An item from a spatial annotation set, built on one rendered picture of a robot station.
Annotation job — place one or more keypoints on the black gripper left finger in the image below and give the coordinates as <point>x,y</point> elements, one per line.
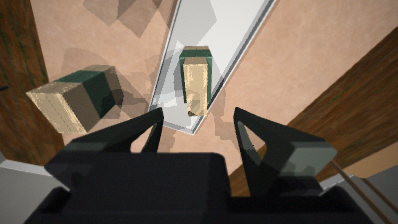
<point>119,137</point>

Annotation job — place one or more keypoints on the white shallow tray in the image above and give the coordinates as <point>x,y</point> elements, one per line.
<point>227,27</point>

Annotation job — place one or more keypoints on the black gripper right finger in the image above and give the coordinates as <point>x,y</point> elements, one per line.
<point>290,152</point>

